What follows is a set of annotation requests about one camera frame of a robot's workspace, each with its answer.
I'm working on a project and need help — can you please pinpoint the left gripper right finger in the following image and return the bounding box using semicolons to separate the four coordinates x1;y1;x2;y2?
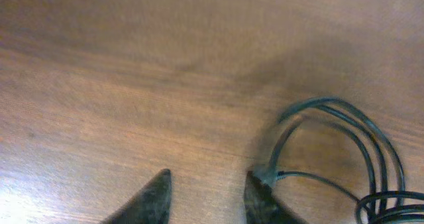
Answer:
244;171;307;224

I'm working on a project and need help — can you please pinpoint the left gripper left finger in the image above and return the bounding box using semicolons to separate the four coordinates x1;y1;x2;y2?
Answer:
101;168;172;224

